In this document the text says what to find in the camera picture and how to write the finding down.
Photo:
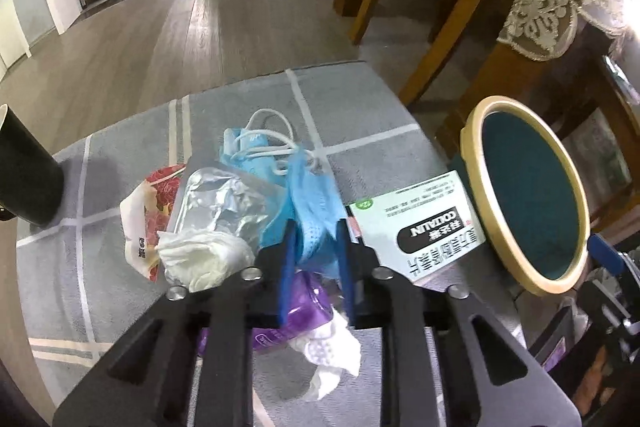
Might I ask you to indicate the red printed white packet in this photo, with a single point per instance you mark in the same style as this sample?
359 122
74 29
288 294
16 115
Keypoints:
150 207

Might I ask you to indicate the round bin with beige rim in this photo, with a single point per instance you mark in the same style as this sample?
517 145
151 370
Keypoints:
530 197

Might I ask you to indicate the white tissue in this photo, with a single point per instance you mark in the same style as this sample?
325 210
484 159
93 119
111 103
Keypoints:
200 259
330 357

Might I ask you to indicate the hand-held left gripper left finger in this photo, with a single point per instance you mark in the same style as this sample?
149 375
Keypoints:
286 277

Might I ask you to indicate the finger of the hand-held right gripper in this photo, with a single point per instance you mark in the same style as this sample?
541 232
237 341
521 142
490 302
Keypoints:
602 254
552 332

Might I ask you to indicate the person's right hand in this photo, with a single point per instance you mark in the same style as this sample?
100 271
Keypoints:
600 379

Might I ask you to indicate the green white medicine box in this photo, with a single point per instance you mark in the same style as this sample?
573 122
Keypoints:
425 227

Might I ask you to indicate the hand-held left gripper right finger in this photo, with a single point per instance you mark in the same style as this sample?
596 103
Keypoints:
345 277

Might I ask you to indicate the purple tissue packet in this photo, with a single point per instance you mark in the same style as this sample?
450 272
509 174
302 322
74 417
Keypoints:
300 307

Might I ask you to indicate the black mug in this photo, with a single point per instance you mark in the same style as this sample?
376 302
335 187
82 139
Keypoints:
27 177

